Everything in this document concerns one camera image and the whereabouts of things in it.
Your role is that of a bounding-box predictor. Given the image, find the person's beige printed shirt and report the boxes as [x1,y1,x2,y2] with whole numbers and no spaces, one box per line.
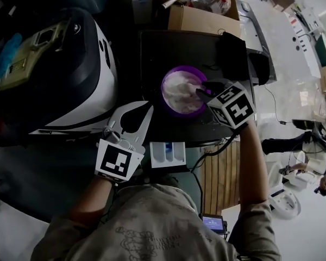
[29,183,282,261]

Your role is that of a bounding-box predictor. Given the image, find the white detergent drawer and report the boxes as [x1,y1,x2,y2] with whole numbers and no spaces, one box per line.
[149,141,187,169]

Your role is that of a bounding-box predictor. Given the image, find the open cardboard box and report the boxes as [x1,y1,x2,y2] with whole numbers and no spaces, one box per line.
[166,0,242,38]

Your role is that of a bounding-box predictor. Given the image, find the person's left forearm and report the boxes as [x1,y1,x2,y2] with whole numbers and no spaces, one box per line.
[70,172,117,221]

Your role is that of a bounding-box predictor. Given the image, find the black cloth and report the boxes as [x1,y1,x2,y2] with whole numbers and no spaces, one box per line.
[215,30,248,85]

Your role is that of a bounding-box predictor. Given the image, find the blue plastic bag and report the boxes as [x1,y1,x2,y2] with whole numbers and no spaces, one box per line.
[0,33,23,77]

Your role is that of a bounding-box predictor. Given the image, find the wooden slatted panel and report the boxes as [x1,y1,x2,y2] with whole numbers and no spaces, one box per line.
[199,139,242,215]

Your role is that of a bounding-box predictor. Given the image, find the white powder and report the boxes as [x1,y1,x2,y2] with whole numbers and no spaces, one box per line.
[162,70,207,113]

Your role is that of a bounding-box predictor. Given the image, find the large black and white machine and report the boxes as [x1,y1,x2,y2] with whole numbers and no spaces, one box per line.
[0,6,150,144]

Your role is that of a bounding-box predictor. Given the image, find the small screen device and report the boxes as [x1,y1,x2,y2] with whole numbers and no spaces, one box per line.
[200,213,225,233]

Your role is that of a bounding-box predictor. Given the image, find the person's grey trousers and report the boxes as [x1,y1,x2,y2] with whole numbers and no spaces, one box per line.
[137,171,180,190]

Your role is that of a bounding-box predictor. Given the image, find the white display counter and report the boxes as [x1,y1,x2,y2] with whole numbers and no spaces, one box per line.
[284,8,321,58]

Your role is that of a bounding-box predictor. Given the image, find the person's right forearm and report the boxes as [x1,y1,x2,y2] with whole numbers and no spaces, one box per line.
[231,120,270,210]

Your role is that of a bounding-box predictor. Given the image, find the white box appliance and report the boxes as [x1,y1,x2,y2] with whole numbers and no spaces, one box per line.
[131,0,160,24]

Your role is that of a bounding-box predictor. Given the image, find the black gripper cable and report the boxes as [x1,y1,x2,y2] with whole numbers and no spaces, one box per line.
[189,129,241,173]

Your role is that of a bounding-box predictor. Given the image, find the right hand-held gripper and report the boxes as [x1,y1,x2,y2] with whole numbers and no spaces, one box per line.
[195,78,256,131]

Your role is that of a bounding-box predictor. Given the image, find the purple plastic tub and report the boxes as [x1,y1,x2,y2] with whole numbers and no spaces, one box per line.
[160,65,210,119]

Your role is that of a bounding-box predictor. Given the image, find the white toilet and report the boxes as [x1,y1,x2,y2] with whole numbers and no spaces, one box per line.
[279,151,319,188]
[267,156,302,220]

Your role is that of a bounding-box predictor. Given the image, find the olive green device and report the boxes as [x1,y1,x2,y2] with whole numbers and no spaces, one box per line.
[0,20,69,92]

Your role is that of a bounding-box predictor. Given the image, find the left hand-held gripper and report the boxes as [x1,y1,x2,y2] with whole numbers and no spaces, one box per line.
[94,101,155,184]

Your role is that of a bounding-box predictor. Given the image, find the black fabric bag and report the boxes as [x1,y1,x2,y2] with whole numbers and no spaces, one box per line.
[247,52,270,86]

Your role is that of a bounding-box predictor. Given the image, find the dark round floor mat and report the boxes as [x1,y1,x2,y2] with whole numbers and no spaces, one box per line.
[0,139,204,224]

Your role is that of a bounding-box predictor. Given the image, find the thin floor cable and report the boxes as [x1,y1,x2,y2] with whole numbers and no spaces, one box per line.
[264,84,293,125]

